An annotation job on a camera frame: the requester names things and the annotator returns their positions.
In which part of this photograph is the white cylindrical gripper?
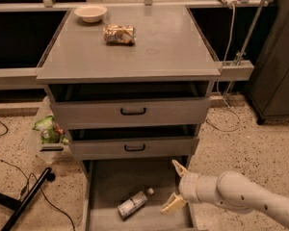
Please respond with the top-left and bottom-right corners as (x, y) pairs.
(160, 160), (199, 215)

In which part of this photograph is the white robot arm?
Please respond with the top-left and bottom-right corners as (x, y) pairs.
(160, 160), (289, 229)

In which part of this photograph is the bottom grey drawer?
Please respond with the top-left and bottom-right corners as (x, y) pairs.
(82, 158), (197, 231)

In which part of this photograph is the grey drawer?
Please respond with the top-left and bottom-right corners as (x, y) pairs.
(70, 137), (199, 160)
(82, 158), (197, 231)
(51, 98), (210, 129)

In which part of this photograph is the middle grey drawer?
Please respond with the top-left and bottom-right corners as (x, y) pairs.
(70, 137), (199, 160)

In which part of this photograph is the grey drawer cabinet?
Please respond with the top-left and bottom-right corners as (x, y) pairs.
(36, 4), (222, 231)

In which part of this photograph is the top grey drawer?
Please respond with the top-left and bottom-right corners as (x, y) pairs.
(51, 98), (210, 129)

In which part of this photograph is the clear plastic bin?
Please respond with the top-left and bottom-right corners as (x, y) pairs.
(27, 97), (72, 164)

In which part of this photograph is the dark side cabinet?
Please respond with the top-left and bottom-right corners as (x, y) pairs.
(246, 0), (289, 125)

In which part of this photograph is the green chip bag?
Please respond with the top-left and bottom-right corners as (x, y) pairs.
(33, 115), (68, 144)

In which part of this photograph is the slanted metal rod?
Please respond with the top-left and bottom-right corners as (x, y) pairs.
(223, 0), (274, 96)

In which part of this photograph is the crumpled snack bag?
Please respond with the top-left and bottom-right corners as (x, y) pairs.
(103, 24), (136, 45)

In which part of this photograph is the black stand leg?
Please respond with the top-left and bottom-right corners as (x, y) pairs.
(0, 167), (55, 231)

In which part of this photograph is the white bowl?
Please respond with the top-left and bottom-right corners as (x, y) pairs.
(74, 5), (107, 23)

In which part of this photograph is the grey metal rail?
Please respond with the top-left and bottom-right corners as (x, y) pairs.
(0, 60), (254, 90)

